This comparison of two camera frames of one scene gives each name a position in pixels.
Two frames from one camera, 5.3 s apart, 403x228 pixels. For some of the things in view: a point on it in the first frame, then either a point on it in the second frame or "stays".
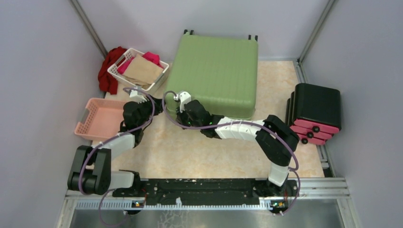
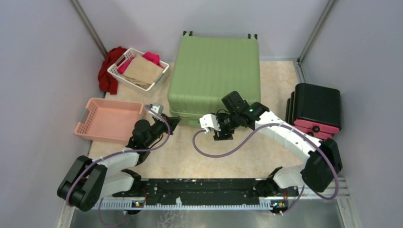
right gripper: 182,116 → 222,134
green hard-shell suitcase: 221,72 stays
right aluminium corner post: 329,5 stays
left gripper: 154,105 → 169,121
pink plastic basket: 100,119 stays
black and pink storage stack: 314,112 stays
